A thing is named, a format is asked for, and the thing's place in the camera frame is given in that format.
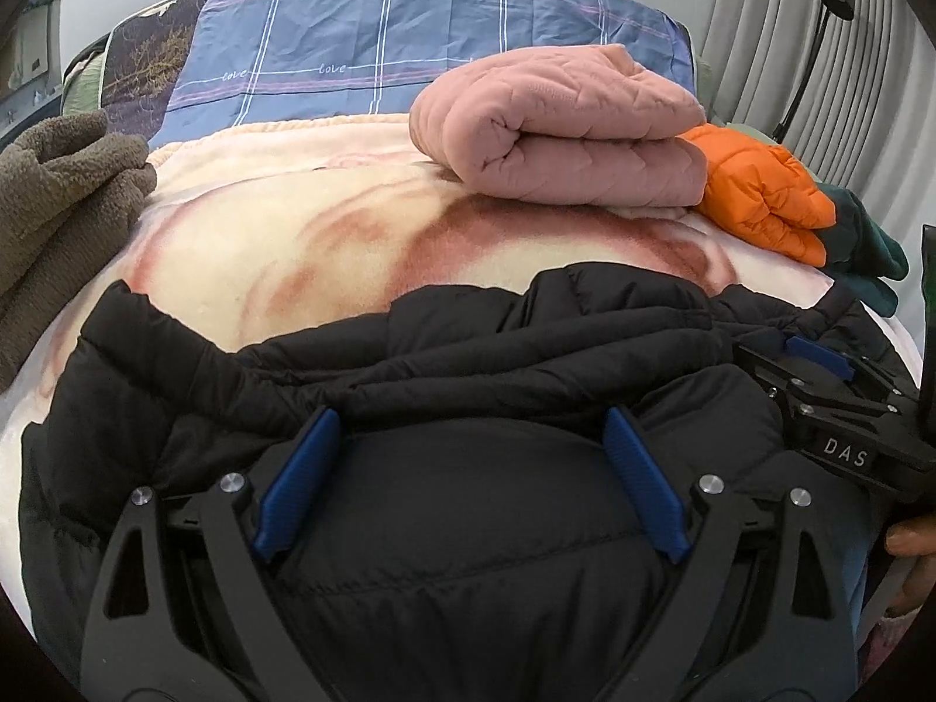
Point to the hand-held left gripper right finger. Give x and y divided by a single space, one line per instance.
647 486

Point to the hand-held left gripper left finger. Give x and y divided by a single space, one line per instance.
296 486

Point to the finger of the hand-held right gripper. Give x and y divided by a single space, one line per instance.
819 355
768 373

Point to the black puffer jacket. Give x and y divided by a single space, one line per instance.
475 497

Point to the person's right hand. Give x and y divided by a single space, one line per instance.
914 548

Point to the dark green garment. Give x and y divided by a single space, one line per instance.
866 248

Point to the orange puffer jacket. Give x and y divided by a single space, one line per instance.
760 190

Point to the cream pink printed blanket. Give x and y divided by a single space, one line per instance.
292 248

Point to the pink quilted jacket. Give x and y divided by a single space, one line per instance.
563 131

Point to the white pleated curtain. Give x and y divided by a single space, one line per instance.
782 22

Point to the brown fleece garment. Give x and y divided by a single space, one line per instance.
62 212

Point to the blue plaid pillow cover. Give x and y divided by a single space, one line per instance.
380 36

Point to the dark branch-print quilt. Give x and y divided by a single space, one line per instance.
153 51

